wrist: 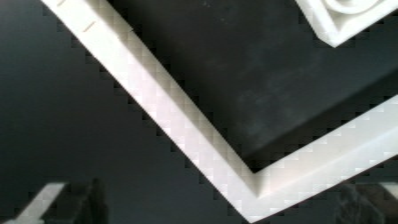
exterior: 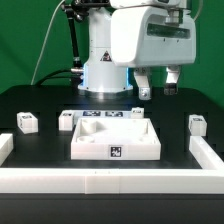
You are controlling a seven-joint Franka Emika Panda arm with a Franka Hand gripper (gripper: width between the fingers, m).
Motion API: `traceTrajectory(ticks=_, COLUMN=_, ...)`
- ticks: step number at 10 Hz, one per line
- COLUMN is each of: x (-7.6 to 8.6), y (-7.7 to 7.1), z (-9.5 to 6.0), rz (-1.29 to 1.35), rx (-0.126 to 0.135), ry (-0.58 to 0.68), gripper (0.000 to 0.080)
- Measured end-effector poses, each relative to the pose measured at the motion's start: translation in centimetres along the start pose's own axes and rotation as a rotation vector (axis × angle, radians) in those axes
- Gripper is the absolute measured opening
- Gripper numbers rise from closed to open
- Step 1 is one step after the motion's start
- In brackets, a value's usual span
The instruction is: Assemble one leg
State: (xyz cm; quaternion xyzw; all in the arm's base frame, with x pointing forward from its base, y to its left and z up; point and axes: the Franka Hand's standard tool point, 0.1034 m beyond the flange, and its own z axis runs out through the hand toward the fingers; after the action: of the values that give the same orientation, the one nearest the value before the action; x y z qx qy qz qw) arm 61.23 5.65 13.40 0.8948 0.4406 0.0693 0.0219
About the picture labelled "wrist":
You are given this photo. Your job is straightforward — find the white square tabletop part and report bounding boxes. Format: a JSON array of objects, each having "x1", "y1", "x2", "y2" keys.
[{"x1": 294, "y1": 0, "x2": 398, "y2": 47}]

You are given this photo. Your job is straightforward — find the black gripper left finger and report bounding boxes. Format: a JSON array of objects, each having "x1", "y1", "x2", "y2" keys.
[{"x1": 8, "y1": 178, "x2": 109, "y2": 224}]

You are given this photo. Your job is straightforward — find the white U-shaped obstacle fence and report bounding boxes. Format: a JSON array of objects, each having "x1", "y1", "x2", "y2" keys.
[{"x1": 40, "y1": 0, "x2": 398, "y2": 222}]

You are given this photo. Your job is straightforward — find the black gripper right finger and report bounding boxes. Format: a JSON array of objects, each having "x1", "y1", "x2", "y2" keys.
[{"x1": 335, "y1": 182, "x2": 398, "y2": 224}]

